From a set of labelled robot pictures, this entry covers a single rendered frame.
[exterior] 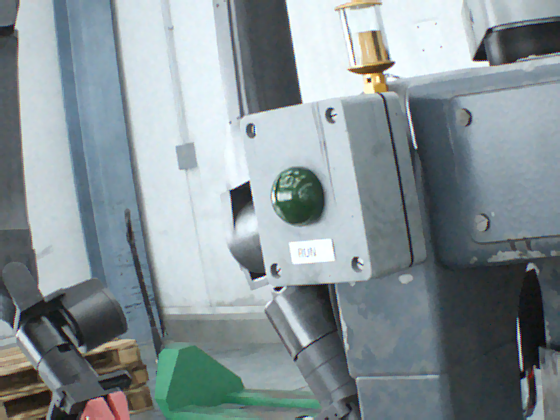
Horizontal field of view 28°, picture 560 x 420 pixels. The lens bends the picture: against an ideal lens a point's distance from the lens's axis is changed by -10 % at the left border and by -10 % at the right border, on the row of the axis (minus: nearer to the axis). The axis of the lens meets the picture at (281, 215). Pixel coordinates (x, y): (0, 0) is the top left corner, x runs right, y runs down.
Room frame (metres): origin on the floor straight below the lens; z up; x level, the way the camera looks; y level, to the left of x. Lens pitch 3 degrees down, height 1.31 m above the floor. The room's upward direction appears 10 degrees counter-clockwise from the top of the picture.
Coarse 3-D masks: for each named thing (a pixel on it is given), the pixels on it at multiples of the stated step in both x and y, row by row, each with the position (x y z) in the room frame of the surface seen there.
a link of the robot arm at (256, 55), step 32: (224, 0) 0.98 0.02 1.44; (256, 0) 0.98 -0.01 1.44; (224, 32) 0.98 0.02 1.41; (256, 32) 0.97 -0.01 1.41; (288, 32) 0.99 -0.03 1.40; (224, 64) 0.98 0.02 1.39; (256, 64) 0.96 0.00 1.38; (288, 64) 0.98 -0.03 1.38; (224, 96) 0.98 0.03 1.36; (256, 96) 0.95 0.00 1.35; (288, 96) 0.97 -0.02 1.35; (224, 160) 0.98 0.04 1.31; (224, 192) 0.98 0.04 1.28; (224, 224) 0.97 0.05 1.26; (256, 224) 0.93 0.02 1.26; (256, 256) 0.95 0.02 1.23
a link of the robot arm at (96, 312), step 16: (16, 272) 1.25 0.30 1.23; (16, 288) 1.24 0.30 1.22; (32, 288) 1.24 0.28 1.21; (80, 288) 1.28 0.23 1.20; (96, 288) 1.29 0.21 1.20; (16, 304) 1.23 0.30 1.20; (32, 304) 1.23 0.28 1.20; (48, 304) 1.26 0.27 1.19; (64, 304) 1.27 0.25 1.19; (80, 304) 1.27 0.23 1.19; (96, 304) 1.27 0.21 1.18; (112, 304) 1.27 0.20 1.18; (16, 320) 1.25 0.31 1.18; (80, 320) 1.25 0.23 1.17; (96, 320) 1.26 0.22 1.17; (112, 320) 1.27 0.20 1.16; (16, 336) 1.29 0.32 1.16; (96, 336) 1.26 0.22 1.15; (112, 336) 1.28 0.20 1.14
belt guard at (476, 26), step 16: (464, 0) 0.95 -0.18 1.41; (480, 0) 0.72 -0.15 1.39; (496, 0) 0.70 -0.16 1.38; (512, 0) 0.69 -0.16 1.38; (528, 0) 0.69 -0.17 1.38; (544, 0) 0.68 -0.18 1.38; (464, 16) 1.03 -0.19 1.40; (480, 16) 0.76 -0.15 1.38; (496, 16) 0.71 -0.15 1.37; (512, 16) 0.70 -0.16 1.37; (528, 16) 0.69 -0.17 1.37; (544, 16) 0.69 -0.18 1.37; (480, 32) 0.81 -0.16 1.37; (480, 48) 1.10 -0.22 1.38
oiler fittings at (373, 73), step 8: (352, 0) 0.68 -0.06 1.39; (360, 0) 0.67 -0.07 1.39; (368, 0) 0.67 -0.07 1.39; (336, 8) 0.68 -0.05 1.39; (360, 64) 0.67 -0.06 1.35; (368, 64) 0.67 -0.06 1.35; (376, 64) 0.67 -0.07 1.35; (384, 64) 0.67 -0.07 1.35; (392, 64) 0.68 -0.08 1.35; (352, 72) 0.68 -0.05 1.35; (360, 72) 0.68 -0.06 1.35; (368, 72) 0.68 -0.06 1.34; (376, 72) 0.68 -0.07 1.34; (368, 80) 0.69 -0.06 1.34; (376, 80) 0.68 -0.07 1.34; (384, 80) 0.68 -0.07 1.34; (368, 88) 0.68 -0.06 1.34; (376, 88) 0.68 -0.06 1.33; (384, 88) 0.68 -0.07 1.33
